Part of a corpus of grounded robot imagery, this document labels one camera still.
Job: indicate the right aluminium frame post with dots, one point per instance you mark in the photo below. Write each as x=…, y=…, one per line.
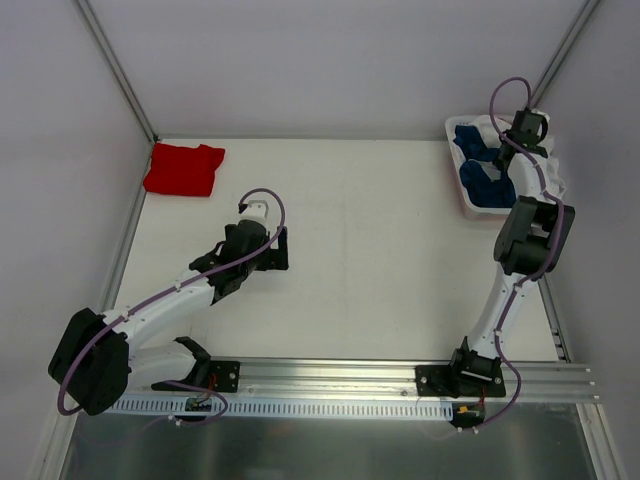
x=537, y=91

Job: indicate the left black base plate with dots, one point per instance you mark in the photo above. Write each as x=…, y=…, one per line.
x=222, y=377

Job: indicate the blue mickey t shirt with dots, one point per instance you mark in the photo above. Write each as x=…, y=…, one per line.
x=486, y=185

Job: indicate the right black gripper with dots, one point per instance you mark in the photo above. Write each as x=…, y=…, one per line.
x=507, y=151

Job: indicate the white plastic laundry basket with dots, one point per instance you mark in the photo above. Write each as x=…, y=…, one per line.
x=462, y=200

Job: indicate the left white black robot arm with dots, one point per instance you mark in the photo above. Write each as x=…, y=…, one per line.
x=102, y=355

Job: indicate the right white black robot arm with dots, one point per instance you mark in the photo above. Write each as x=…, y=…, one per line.
x=528, y=245

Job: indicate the left aluminium frame post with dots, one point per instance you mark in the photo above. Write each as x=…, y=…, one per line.
x=99, y=36

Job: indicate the aluminium mounting rail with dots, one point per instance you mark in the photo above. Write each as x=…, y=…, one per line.
x=544, y=382

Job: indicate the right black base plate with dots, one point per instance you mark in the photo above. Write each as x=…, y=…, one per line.
x=430, y=382

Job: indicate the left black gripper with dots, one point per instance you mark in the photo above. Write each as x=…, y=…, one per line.
x=276, y=251

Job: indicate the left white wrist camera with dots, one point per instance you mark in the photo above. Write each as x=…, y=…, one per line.
x=253, y=216

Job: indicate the aluminium frame post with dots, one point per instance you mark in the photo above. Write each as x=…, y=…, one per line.
x=537, y=91
x=99, y=36

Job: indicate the white t shirt pile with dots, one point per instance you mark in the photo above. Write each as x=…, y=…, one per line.
x=532, y=178

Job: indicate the white slotted cable duct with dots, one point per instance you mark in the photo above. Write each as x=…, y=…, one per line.
x=284, y=408

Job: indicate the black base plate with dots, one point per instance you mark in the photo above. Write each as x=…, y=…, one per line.
x=430, y=382
x=222, y=377

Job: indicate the folded red t shirt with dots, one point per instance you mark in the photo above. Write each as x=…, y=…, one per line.
x=183, y=171

